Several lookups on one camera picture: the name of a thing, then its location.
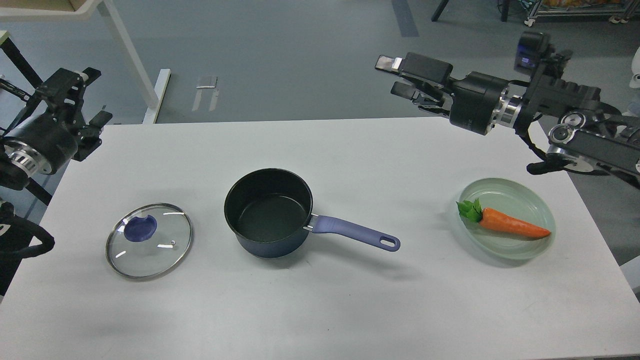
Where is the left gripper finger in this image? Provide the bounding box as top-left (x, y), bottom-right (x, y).
top-left (71, 110), bottom-right (113, 162)
top-left (34, 67), bottom-right (102, 128)

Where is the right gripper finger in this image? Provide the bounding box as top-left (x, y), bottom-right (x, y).
top-left (375, 52), bottom-right (455, 91)
top-left (390, 81), bottom-right (451, 118)

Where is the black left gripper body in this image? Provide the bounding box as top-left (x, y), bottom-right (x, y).
top-left (4, 114), bottom-right (79, 176)

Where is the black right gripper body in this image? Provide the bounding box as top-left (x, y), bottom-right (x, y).
top-left (448, 71), bottom-right (509, 136)

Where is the glass pot lid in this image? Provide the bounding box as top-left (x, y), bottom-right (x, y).
top-left (105, 203), bottom-right (194, 280)

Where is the blue saucepan with handle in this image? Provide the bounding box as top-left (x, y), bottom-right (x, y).
top-left (223, 168), bottom-right (402, 259)

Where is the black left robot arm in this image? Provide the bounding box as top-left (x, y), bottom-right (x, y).
top-left (1, 67), bottom-right (113, 297)

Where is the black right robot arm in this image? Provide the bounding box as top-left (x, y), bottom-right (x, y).
top-left (375, 31), bottom-right (640, 188)

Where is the orange toy carrot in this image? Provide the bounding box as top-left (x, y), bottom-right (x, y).
top-left (455, 198), bottom-right (552, 240)

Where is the white office chair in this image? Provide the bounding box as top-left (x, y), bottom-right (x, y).
top-left (624, 47), bottom-right (640, 117)

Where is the metal wheeled cart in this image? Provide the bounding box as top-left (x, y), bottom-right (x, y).
top-left (523, 0), bottom-right (639, 27)

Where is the white desk frame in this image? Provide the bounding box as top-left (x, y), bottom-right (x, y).
top-left (0, 0), bottom-right (172, 125)

